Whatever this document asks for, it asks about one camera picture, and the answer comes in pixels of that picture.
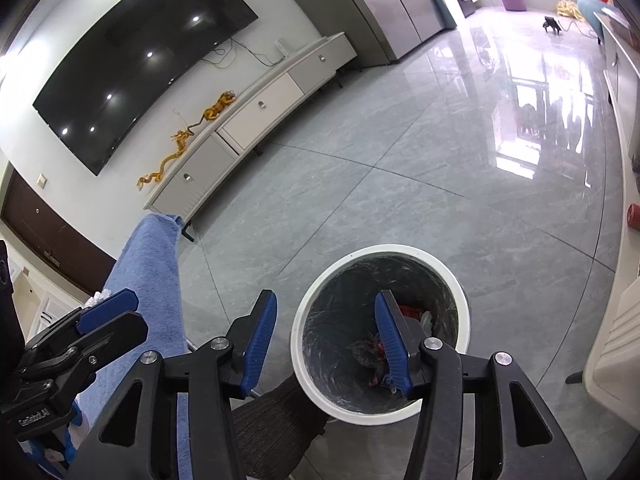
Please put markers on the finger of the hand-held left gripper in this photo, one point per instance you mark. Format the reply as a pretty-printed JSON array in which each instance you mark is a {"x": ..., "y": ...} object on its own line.
[
  {"x": 107, "y": 310},
  {"x": 107, "y": 335}
]

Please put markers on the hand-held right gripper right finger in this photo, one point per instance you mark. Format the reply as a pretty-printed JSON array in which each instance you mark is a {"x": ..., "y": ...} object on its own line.
[{"x": 392, "y": 345}]

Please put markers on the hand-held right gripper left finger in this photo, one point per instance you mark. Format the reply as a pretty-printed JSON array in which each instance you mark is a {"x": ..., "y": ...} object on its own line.
[{"x": 257, "y": 345}]

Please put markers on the white tissue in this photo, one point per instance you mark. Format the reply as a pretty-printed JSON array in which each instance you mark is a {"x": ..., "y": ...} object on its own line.
[{"x": 96, "y": 298}]

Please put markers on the dark red snack bag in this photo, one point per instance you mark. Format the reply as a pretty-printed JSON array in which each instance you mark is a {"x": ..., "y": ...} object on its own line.
[{"x": 370, "y": 357}]

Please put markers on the white round trash bin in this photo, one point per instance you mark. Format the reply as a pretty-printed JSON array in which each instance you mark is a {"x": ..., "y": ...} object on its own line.
[{"x": 312, "y": 360}]

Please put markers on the blue fluffy blanket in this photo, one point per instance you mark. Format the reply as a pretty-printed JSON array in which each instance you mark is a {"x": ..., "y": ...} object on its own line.
[{"x": 150, "y": 270}]

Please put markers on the white tall cupboard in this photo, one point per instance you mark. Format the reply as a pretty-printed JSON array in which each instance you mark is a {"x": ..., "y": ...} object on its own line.
[{"x": 35, "y": 305}]

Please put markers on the dark mesh fabric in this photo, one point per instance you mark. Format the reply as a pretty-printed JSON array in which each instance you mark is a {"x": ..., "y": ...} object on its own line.
[{"x": 280, "y": 425}]

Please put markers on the dark brown door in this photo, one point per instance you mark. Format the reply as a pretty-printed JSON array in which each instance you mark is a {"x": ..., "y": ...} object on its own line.
[{"x": 55, "y": 235}]

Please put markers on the grey cabinet drawer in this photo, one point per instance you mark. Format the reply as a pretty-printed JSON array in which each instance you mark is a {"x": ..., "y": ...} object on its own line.
[
  {"x": 197, "y": 175},
  {"x": 325, "y": 62}
]

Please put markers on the white television cabinet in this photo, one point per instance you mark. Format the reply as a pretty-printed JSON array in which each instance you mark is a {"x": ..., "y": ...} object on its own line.
[{"x": 240, "y": 130}]

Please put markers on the golden tiger figure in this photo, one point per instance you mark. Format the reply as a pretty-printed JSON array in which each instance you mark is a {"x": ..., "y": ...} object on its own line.
[{"x": 217, "y": 106}]

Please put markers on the white cabinet drawer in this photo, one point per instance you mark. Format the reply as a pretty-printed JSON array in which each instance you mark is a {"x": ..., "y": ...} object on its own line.
[{"x": 262, "y": 107}]

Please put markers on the small red object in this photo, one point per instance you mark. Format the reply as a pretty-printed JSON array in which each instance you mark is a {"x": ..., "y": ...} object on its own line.
[{"x": 634, "y": 214}]

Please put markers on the white bottle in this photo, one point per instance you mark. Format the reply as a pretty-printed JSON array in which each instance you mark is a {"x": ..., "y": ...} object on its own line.
[{"x": 281, "y": 47}]

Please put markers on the grey refrigerator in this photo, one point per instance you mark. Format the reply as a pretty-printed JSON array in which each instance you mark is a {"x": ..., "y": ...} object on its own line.
[{"x": 390, "y": 5}]

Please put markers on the small black floor object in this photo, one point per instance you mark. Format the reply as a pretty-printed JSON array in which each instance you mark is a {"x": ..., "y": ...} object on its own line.
[{"x": 551, "y": 25}]

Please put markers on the yellow cloth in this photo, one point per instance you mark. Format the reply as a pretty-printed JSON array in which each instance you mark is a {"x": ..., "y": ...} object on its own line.
[{"x": 570, "y": 10}]

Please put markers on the blue chair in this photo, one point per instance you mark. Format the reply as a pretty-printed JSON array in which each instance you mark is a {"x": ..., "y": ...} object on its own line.
[{"x": 592, "y": 10}]

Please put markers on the white wall switch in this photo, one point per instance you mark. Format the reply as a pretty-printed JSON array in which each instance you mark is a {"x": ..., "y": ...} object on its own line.
[{"x": 43, "y": 180}]

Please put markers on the black wall television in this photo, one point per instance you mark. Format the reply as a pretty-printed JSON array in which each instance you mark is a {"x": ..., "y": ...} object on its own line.
[{"x": 135, "y": 60}]

